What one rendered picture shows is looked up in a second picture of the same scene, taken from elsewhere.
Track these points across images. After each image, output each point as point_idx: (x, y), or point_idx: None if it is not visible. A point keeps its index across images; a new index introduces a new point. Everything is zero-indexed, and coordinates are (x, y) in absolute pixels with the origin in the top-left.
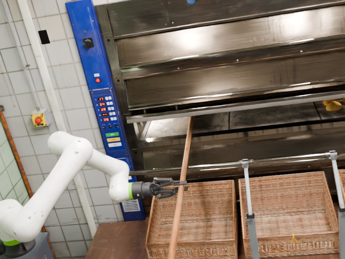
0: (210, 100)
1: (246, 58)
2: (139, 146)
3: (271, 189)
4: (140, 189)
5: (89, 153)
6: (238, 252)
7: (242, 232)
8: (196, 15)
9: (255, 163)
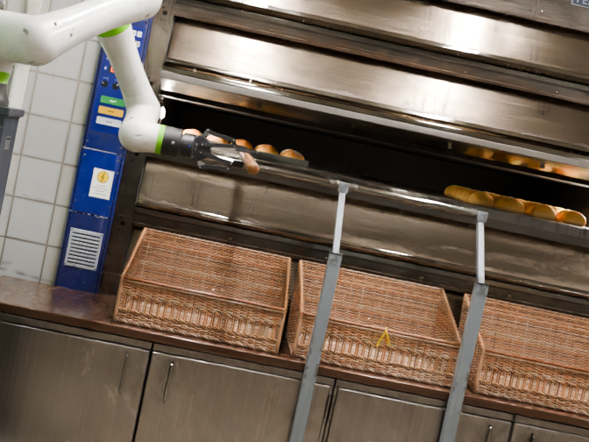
0: None
1: (381, 53)
2: None
3: (350, 294)
4: (180, 135)
5: (158, 3)
6: (279, 351)
7: (283, 341)
8: None
9: (360, 189)
